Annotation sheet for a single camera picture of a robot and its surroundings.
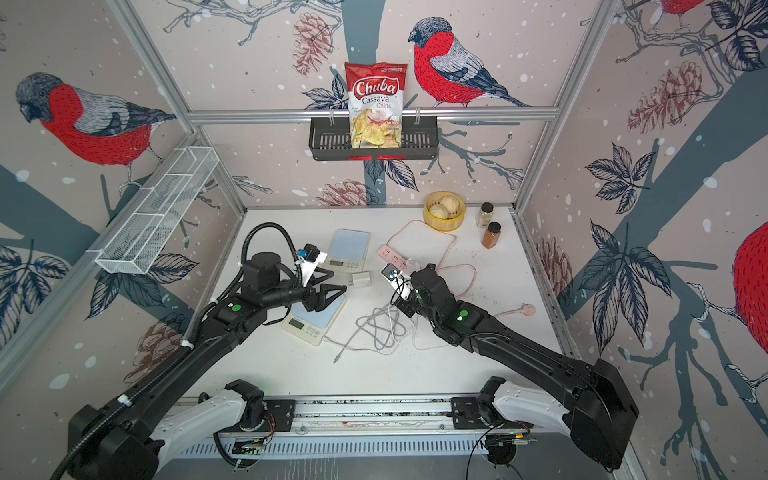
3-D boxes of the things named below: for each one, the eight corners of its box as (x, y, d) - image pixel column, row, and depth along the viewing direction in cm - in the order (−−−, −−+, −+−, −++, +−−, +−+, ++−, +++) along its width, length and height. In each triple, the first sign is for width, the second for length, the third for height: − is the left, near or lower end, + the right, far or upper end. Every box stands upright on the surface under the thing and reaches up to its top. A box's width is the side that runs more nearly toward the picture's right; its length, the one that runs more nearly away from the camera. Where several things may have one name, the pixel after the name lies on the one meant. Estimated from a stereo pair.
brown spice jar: (483, 249, 109) (489, 232, 102) (480, 238, 113) (486, 221, 105) (496, 249, 109) (504, 232, 102) (493, 238, 113) (500, 221, 105)
